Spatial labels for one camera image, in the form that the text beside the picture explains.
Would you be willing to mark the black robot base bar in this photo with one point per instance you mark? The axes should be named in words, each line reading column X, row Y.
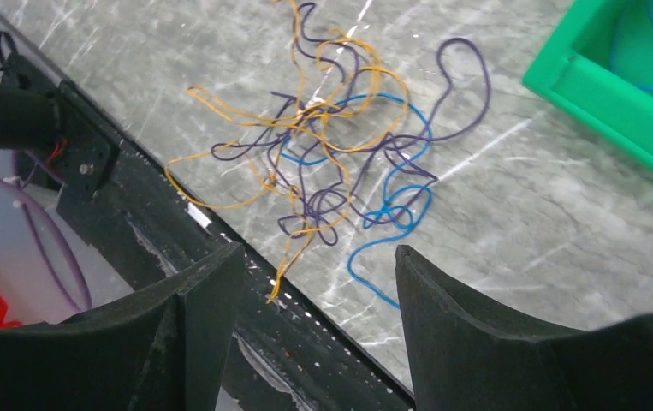
column 135, row 219

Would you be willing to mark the green plastic bin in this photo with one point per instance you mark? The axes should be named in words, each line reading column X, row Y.
column 597, row 66

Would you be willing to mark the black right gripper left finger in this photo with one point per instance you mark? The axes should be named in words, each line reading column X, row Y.
column 163, row 347

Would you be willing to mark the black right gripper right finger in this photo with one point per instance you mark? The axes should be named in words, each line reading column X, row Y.
column 468, row 351

